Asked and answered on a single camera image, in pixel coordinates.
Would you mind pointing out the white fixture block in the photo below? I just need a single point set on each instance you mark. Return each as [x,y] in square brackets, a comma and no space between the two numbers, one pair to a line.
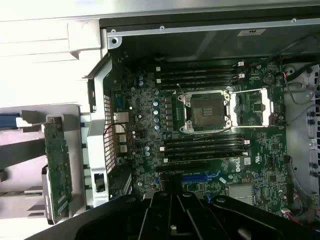
[83,37]

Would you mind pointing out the white case sticker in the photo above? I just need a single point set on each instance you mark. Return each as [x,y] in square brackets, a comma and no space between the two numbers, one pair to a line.
[251,32]

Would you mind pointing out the black RAM slot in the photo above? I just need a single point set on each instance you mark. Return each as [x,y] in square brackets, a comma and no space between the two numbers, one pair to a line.
[202,147]
[197,82]
[207,153]
[197,71]
[202,159]
[207,140]
[200,65]
[200,77]

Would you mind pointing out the blue flat part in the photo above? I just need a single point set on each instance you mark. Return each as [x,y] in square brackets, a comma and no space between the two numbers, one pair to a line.
[8,119]

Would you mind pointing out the green GPU card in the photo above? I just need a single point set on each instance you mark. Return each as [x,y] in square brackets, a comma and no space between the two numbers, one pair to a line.
[57,160]

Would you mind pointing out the thin metal locking lever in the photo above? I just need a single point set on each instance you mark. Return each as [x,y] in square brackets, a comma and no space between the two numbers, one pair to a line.
[225,130]

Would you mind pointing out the silver ethernet port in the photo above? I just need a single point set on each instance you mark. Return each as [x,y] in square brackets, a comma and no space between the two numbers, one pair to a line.
[121,117]

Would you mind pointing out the blue serial port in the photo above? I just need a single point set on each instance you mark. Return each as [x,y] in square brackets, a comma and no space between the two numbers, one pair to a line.
[119,102]

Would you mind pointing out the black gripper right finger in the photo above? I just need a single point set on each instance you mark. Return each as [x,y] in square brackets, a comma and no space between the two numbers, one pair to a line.
[225,220]

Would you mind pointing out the blue expansion slot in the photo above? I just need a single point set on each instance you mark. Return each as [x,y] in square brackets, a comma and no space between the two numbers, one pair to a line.
[195,178]

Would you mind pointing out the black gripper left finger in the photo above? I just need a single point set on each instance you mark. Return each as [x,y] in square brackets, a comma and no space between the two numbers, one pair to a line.
[112,220]

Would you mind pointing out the pale grey parts rack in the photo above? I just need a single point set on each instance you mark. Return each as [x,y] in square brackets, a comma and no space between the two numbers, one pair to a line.
[75,150]

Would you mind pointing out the green Dell motherboard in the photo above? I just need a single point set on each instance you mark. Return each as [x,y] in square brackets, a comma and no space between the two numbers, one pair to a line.
[270,150]

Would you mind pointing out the silver perforated drive cage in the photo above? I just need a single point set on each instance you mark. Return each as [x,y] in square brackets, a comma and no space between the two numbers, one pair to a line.
[300,150]

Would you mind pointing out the open black PC case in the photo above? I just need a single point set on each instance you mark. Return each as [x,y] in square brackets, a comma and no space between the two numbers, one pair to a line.
[200,45]

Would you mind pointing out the CPU socket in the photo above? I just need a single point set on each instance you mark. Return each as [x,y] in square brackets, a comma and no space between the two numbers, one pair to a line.
[205,110]

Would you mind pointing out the black expansion slot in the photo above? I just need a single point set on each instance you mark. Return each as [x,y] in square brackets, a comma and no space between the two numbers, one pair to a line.
[182,168]

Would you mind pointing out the silver chipset heatsink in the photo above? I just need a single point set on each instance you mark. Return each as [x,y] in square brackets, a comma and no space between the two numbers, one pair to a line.
[240,193]

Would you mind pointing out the round coin cell battery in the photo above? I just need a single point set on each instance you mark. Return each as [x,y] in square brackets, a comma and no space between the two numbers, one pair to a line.
[269,78]

